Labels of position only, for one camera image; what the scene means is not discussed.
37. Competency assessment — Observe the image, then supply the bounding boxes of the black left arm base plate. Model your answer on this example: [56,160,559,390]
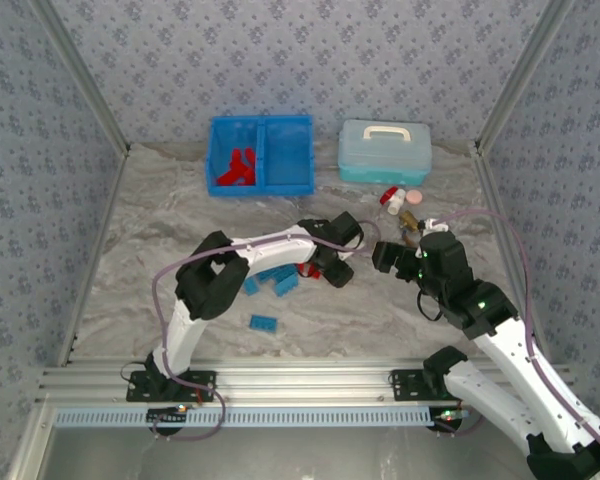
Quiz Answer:
[126,369,217,403]

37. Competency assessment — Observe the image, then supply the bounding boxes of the slotted light blue cable duct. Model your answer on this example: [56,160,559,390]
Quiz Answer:
[54,405,435,430]

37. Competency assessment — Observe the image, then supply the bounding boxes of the brass valve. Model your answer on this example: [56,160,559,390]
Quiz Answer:
[398,209,422,247]

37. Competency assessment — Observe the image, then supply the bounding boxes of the aluminium table side rail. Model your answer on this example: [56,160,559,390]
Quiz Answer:
[56,143,131,366]
[472,142,552,365]

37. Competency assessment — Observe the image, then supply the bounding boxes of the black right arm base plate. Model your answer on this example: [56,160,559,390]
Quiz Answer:
[390,368,484,403]

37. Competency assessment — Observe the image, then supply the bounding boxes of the translucent blue case with handle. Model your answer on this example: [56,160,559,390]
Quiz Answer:
[337,118,434,185]

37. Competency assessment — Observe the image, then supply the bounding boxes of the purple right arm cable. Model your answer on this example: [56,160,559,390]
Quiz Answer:
[427,208,600,466]

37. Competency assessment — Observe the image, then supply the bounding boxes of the black controller board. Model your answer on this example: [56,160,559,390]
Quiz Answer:
[146,403,190,432]
[432,407,470,432]

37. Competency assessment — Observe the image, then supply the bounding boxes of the aluminium frame post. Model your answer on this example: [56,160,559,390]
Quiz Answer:
[29,0,132,157]
[473,0,576,154]

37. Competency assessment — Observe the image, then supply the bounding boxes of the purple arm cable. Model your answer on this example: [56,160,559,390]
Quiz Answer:
[151,219,383,442]
[427,208,600,466]

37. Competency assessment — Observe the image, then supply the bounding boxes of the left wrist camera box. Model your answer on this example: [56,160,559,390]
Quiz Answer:
[329,211,365,250]

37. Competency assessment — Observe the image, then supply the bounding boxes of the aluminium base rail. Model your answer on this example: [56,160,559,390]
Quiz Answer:
[34,357,579,405]

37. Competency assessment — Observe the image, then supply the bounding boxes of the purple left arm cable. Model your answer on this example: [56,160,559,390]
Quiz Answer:
[151,219,383,442]

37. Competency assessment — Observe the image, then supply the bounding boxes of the blue two-compartment plastic bin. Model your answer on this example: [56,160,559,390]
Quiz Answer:
[207,114,315,199]

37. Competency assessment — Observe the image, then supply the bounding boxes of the white valve with red handle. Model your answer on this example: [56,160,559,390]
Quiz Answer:
[378,185,407,216]

